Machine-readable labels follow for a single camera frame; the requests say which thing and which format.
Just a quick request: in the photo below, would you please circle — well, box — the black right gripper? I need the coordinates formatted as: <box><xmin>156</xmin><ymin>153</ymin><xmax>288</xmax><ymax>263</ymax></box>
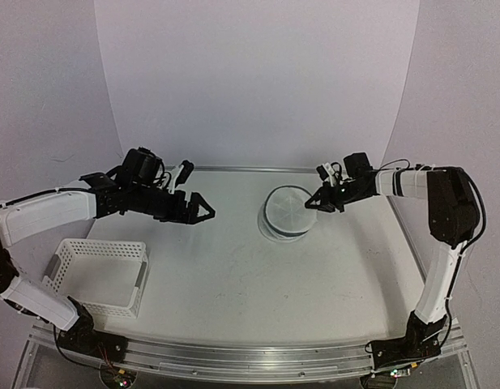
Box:
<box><xmin>305</xmin><ymin>181</ymin><xmax>367</xmax><ymax>213</ymax></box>

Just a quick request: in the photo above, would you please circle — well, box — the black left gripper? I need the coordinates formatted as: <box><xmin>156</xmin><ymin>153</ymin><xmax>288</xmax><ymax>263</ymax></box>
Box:
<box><xmin>129</xmin><ymin>183</ymin><xmax>216</xmax><ymax>224</ymax></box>

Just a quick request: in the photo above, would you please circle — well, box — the white mesh laundry bag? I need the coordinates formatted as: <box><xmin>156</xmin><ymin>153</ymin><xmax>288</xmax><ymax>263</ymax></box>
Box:
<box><xmin>258</xmin><ymin>185</ymin><xmax>318</xmax><ymax>242</ymax></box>

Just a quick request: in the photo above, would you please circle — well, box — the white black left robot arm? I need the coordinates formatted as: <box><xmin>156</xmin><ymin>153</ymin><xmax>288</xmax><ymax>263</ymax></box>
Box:
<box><xmin>0</xmin><ymin>147</ymin><xmax>216</xmax><ymax>354</ymax></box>

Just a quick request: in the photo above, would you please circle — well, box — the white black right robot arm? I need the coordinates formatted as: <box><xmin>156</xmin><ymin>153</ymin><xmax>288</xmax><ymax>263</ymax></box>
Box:
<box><xmin>305</xmin><ymin>152</ymin><xmax>486</xmax><ymax>327</ymax></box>

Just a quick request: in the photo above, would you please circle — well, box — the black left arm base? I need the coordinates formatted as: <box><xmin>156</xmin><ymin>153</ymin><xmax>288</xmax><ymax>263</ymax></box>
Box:
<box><xmin>54</xmin><ymin>297</ymin><xmax>128</xmax><ymax>363</ymax></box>

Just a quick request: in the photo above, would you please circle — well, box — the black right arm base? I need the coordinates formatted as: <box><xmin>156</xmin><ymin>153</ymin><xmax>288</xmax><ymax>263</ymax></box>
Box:
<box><xmin>365</xmin><ymin>311</ymin><xmax>447</xmax><ymax>371</ymax></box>

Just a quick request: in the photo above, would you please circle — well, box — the white perforated plastic basket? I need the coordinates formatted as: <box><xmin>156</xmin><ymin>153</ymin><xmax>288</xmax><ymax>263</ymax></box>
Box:
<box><xmin>42</xmin><ymin>238</ymin><xmax>149</xmax><ymax>319</ymax></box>

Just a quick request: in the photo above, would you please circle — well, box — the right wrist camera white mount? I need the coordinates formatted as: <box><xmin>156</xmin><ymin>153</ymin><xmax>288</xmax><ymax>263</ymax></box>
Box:
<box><xmin>316</xmin><ymin>162</ymin><xmax>343</xmax><ymax>187</ymax></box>

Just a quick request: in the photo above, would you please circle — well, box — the aluminium rear table rail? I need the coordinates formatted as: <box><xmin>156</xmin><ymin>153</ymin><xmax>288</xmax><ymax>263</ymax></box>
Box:
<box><xmin>192</xmin><ymin>164</ymin><xmax>391</xmax><ymax>174</ymax></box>

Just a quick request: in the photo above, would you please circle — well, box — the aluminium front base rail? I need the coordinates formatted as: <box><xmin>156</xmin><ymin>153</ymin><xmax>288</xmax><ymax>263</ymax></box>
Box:
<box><xmin>13</xmin><ymin>322</ymin><xmax>475</xmax><ymax>387</ymax></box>

